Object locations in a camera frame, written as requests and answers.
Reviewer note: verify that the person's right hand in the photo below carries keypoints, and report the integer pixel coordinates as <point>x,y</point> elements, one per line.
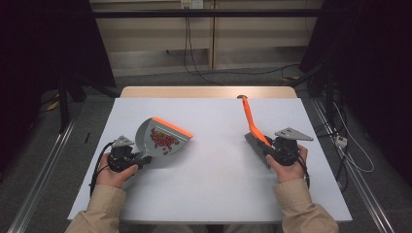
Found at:
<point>291,173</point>

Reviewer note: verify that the metal floor rail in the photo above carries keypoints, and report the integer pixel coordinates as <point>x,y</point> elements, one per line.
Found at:
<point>42,181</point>
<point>362,187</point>

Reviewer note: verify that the white power adaptor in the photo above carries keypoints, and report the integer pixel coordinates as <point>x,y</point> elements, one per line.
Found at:
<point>341,141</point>

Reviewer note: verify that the white wall socket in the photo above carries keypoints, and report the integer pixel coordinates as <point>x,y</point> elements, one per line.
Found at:
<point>191,4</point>

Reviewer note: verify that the grey dustpan with orange edge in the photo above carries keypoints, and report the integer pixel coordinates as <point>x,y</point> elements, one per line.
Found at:
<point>144,137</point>

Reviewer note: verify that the black curtain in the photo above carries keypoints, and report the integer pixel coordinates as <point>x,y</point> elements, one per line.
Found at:
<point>48,42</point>
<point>372,48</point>

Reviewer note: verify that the person's left hand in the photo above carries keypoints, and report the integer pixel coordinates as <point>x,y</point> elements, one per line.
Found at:
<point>110,178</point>

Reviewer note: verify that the wooden table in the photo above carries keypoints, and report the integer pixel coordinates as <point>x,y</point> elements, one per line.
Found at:
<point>178,92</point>

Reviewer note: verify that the small black floor object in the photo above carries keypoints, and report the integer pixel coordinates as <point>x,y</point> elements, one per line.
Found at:
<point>87,137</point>

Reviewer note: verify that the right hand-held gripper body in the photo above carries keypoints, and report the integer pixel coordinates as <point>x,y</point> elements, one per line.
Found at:
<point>291,133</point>

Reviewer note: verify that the red and green beans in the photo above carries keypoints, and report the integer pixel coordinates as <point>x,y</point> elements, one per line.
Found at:
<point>163,140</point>

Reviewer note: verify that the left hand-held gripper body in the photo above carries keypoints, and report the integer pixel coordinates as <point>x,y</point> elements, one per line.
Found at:
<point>121,141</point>

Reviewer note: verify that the black horizontal bar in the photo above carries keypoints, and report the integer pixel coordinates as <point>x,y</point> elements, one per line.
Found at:
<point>207,13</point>

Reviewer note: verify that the black metal stand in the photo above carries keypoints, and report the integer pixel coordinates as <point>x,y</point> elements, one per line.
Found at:
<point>63,106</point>

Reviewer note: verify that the white board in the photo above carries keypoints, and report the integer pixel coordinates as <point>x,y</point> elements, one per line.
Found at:
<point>210,178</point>

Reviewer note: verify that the dark table grommet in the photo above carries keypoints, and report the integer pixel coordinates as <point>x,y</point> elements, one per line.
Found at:
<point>239,96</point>

